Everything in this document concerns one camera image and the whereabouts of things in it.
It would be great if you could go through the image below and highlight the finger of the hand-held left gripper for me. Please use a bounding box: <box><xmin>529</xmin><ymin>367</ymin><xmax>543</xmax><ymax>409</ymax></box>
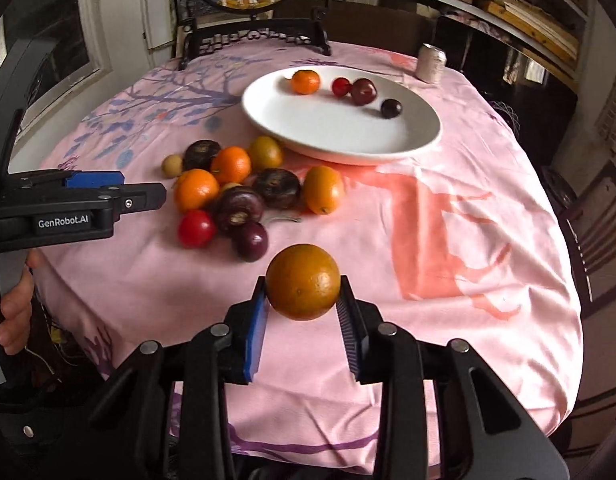
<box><xmin>63</xmin><ymin>183</ymin><xmax>167</xmax><ymax>221</ymax></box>
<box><xmin>3</xmin><ymin>170</ymin><xmax>126</xmax><ymax>195</ymax></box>

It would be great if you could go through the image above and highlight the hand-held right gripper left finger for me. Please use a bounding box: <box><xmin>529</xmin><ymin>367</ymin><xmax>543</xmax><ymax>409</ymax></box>
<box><xmin>88</xmin><ymin>276</ymin><xmax>269</xmax><ymax>480</ymax></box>

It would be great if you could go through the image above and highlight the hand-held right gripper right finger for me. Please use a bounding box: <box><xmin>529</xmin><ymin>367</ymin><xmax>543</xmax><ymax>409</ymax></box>
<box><xmin>338</xmin><ymin>276</ymin><xmax>571</xmax><ymax>480</ymax></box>

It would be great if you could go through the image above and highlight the large brownish orange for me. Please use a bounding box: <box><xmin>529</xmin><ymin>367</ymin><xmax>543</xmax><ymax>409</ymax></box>
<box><xmin>265</xmin><ymin>243</ymin><xmax>341</xmax><ymax>322</ymax></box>

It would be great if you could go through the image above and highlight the white oval plate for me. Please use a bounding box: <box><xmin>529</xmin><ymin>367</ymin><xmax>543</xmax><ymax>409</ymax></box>
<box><xmin>241</xmin><ymin>65</ymin><xmax>443</xmax><ymax>167</ymax></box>

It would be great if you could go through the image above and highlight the person's left hand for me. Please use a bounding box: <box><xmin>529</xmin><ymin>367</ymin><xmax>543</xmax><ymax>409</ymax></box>
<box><xmin>0</xmin><ymin>249</ymin><xmax>45</xmax><ymax>357</ymax></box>

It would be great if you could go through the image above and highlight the bright orange mandarin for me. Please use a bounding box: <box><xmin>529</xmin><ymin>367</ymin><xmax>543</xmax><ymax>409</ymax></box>
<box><xmin>174</xmin><ymin>168</ymin><xmax>221</xmax><ymax>213</ymax></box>
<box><xmin>211</xmin><ymin>146</ymin><xmax>252</xmax><ymax>185</ymax></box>

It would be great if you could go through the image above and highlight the bright red plum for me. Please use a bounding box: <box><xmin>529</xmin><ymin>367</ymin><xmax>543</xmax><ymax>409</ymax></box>
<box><xmin>177</xmin><ymin>209</ymin><xmax>217</xmax><ymax>249</ymax></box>

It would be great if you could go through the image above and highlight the dark purple mangosteen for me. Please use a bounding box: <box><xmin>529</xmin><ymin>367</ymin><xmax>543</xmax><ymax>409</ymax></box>
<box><xmin>251</xmin><ymin>168</ymin><xmax>302</xmax><ymax>210</ymax></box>
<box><xmin>182</xmin><ymin>139</ymin><xmax>222</xmax><ymax>172</ymax></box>

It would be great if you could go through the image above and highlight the pink printed tablecloth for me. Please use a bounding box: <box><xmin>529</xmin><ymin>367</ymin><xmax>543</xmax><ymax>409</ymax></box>
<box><xmin>8</xmin><ymin>40</ymin><xmax>584</xmax><ymax>461</ymax></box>

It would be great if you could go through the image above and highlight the greenish yellow mandarin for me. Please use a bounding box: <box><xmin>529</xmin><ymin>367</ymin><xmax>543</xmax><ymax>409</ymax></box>
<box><xmin>247</xmin><ymin>135</ymin><xmax>285</xmax><ymax>172</ymax></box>

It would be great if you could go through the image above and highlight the oval orange kumquat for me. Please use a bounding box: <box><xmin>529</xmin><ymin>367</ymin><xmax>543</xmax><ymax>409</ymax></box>
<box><xmin>303</xmin><ymin>165</ymin><xmax>345</xmax><ymax>216</ymax></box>

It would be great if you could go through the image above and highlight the white framed window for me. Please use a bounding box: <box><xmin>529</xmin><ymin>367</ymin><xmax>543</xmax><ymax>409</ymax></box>
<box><xmin>0</xmin><ymin>0</ymin><xmax>114</xmax><ymax>133</ymax></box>

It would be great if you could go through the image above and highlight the small orange with leaf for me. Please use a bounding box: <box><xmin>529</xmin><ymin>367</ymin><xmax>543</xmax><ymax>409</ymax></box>
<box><xmin>285</xmin><ymin>69</ymin><xmax>321</xmax><ymax>96</ymax></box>

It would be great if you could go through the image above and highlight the dark red plum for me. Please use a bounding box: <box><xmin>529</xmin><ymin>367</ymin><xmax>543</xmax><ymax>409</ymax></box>
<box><xmin>350</xmin><ymin>78</ymin><xmax>377</xmax><ymax>107</ymax></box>

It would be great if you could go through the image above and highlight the dark wooden chair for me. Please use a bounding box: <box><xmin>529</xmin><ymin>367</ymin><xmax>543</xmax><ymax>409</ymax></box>
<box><xmin>558</xmin><ymin>157</ymin><xmax>616</xmax><ymax>318</ymax></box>

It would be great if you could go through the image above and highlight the pale drink can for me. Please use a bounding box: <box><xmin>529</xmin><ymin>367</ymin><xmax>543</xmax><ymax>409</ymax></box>
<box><xmin>415</xmin><ymin>43</ymin><xmax>447</xmax><ymax>84</ymax></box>

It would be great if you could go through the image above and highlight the shelf of wooden boards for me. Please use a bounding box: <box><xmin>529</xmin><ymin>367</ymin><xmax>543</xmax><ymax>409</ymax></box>
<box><xmin>333</xmin><ymin>0</ymin><xmax>591</xmax><ymax>92</ymax></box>

